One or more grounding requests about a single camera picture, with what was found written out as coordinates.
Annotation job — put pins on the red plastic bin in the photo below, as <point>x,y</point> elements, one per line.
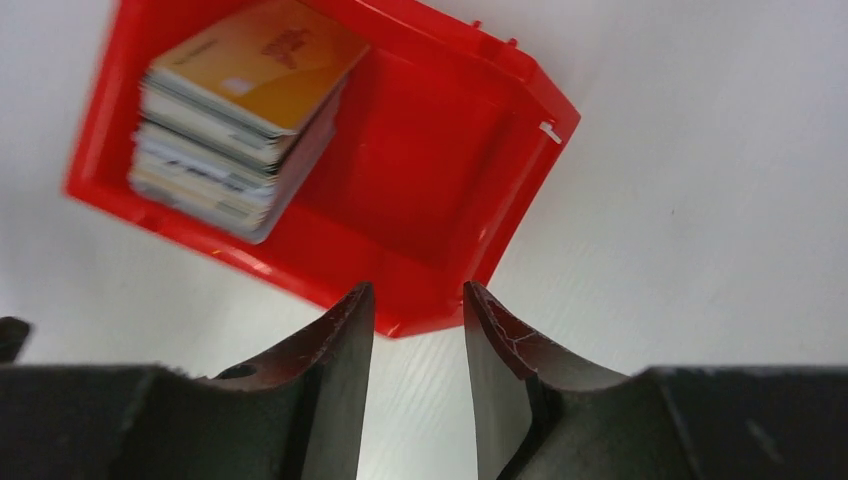
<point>444,136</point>

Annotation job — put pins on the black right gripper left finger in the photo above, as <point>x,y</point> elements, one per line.
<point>294,411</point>

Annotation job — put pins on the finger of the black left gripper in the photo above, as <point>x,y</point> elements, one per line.
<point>13,336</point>

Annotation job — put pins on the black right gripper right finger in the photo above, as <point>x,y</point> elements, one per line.
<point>544,412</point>

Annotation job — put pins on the stack of credit cards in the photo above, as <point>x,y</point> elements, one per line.
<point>235,118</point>

